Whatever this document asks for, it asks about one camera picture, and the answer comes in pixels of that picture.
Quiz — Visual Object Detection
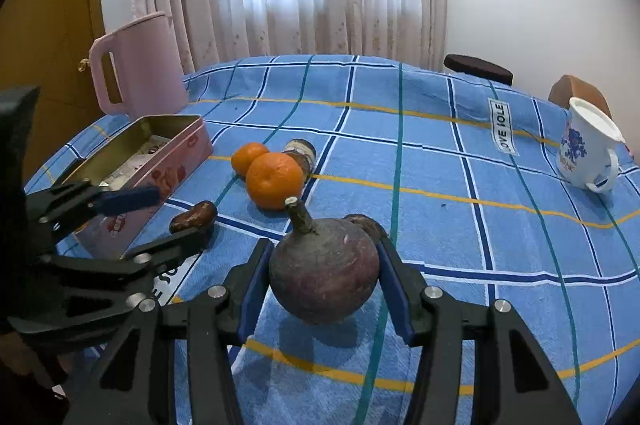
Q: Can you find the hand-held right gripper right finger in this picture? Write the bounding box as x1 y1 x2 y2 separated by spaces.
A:
375 237 583 425

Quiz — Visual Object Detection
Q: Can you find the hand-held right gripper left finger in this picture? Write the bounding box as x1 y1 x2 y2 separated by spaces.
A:
62 237 276 425

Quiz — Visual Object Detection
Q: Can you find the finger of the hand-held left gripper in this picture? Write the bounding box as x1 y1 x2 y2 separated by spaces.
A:
10 225 215 347
25 182 162 247

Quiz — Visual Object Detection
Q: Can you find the purple mangosteen with stem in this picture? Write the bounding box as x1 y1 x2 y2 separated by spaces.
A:
268 197 381 325

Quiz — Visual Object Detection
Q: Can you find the brown red date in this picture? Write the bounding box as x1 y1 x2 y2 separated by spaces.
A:
169 200 219 235

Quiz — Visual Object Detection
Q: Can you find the white printed packet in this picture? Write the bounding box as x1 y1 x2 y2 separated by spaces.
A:
102 135 169 192

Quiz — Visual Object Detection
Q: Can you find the pink rectangular tin box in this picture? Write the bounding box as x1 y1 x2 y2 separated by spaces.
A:
59 114 215 259

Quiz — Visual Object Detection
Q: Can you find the small orange tangerine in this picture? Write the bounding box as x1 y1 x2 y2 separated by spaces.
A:
231 143 271 178

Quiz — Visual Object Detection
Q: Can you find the large orange tangerine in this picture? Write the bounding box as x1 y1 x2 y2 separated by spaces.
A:
245 152 305 211

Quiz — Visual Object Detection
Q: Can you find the pink plastic pitcher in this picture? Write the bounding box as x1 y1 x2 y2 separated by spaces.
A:
88 11 189 118

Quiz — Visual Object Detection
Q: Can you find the blue checked tablecloth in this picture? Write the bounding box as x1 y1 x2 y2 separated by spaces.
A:
24 53 640 425

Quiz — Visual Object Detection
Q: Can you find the small brown jar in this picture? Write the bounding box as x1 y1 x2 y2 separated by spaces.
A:
281 139 317 184

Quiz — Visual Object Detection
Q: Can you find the white floral mug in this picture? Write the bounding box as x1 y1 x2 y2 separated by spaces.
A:
556 97 627 194

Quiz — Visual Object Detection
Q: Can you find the dark round stool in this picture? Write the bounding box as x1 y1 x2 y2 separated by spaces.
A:
443 53 515 87

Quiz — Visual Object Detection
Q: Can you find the brown chair back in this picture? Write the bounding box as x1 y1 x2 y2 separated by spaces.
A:
547 74 614 122

